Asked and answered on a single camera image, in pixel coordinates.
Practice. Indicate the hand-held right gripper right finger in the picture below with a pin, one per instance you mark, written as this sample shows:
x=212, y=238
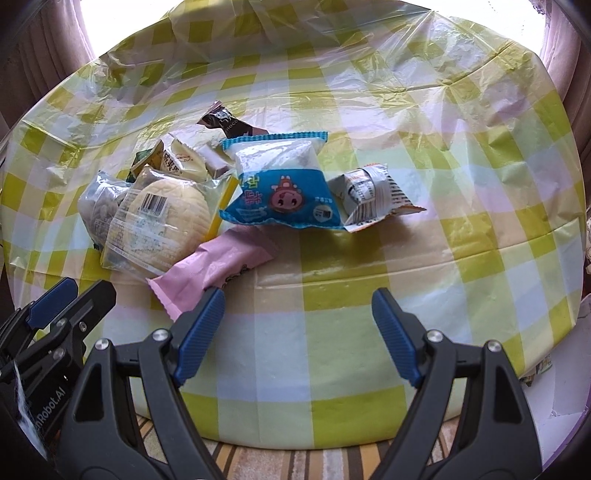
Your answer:
x=397, y=337

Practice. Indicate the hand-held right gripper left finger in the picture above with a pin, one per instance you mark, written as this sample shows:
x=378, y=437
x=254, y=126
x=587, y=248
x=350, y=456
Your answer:
x=198, y=337

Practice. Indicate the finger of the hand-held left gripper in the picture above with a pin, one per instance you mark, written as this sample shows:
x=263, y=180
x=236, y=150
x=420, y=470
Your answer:
x=53, y=302
x=92, y=304

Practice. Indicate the pink snack packet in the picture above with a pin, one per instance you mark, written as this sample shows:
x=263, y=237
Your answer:
x=212, y=267

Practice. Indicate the white cardboard box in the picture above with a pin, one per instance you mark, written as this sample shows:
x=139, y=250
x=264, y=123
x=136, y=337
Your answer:
x=554, y=406

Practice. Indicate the cream snack packet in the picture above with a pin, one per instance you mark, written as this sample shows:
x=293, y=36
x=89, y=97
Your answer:
x=184, y=159

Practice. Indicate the green checkered plastic tablecloth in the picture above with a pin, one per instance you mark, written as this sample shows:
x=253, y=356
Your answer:
x=369, y=286

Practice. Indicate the grey nut packet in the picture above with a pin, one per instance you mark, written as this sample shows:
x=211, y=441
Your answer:
x=98, y=207

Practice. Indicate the clear melon bread packet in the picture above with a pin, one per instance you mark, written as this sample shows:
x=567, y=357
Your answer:
x=157, y=221

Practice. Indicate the grey white crumpled packet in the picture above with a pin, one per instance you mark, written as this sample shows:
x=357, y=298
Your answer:
x=369, y=194

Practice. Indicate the green yellow small packet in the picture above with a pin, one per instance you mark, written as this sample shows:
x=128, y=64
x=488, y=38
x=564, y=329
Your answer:
x=148, y=160

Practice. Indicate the striped towel blanket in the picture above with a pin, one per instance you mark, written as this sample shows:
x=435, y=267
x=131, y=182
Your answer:
x=300, y=464

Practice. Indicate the blue pig print packet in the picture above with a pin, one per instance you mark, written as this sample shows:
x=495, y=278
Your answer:
x=277, y=184

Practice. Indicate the brown chocolate packet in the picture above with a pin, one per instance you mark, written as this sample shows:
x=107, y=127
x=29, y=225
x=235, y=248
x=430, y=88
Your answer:
x=226, y=122

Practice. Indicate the pink curtain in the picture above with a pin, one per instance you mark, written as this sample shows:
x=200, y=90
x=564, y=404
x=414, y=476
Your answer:
x=37, y=60
x=570, y=78

